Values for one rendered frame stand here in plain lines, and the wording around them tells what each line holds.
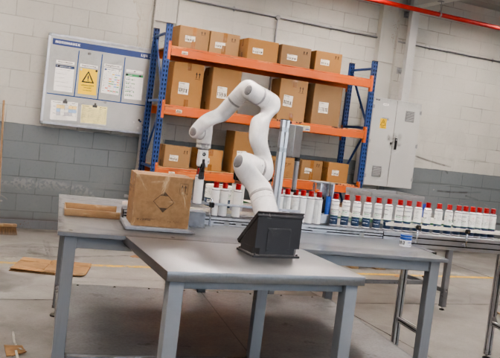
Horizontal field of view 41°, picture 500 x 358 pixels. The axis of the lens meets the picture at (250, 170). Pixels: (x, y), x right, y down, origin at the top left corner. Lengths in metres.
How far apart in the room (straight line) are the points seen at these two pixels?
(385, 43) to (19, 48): 4.87
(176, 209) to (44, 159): 4.74
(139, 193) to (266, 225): 0.75
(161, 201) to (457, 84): 7.59
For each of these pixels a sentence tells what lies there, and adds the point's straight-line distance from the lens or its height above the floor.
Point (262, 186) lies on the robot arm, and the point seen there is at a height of 1.14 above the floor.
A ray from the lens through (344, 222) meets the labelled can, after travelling 4.28.
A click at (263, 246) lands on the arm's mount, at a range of 3.12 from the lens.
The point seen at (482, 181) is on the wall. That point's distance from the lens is 11.00.
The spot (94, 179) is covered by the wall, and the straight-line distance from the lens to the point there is 8.26.
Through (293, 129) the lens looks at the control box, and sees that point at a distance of 3.93.
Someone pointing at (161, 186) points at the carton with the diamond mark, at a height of 1.06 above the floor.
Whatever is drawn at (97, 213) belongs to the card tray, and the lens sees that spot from 3.80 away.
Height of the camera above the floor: 1.38
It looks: 3 degrees down
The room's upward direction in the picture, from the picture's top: 7 degrees clockwise
